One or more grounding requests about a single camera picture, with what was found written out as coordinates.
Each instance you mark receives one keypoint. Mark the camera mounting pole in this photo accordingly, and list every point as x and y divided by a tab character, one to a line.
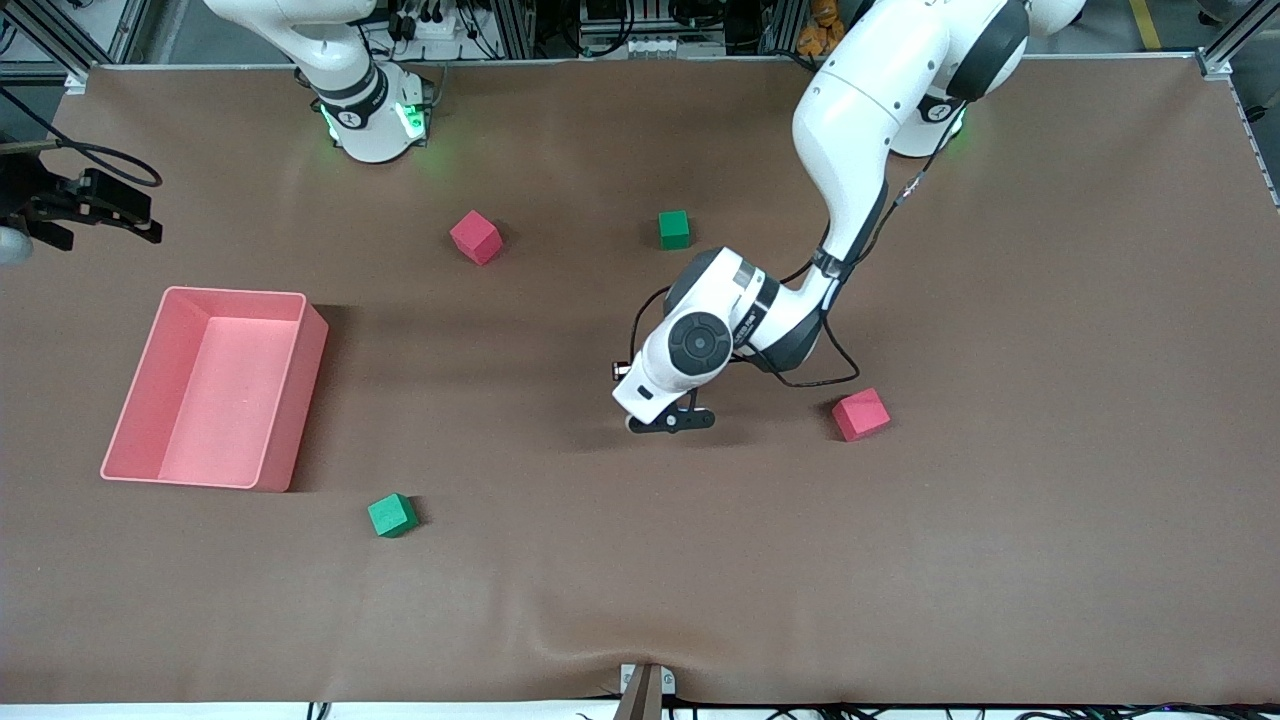
640	705

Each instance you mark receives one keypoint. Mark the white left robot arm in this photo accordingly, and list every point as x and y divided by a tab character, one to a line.
850	110

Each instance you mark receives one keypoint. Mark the green foam cube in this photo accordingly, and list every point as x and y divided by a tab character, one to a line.
391	516
674	230

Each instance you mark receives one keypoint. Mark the aluminium frame profile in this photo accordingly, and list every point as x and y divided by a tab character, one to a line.
1238	35
520	30
55	40
785	25

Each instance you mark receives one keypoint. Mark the pink plastic bin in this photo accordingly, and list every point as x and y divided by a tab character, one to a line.
215	430

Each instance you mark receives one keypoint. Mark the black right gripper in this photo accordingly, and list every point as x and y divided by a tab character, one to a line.
38	203

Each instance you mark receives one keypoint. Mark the pink foam cube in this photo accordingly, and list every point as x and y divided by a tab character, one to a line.
860	415
475	238

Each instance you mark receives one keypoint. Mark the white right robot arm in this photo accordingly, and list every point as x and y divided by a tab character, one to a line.
360	110

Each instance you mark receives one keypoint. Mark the pile of orange packets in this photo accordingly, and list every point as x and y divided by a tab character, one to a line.
820	35

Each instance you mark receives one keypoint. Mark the grey metal clamp bracket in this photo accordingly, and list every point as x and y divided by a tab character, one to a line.
668	682

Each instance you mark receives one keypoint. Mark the brown table cover sheet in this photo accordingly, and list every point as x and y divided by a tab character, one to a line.
640	560

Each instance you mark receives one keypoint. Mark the white terminal strip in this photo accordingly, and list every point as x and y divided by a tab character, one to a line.
650	47

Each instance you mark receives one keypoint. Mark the white power strip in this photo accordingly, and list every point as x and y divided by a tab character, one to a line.
440	28

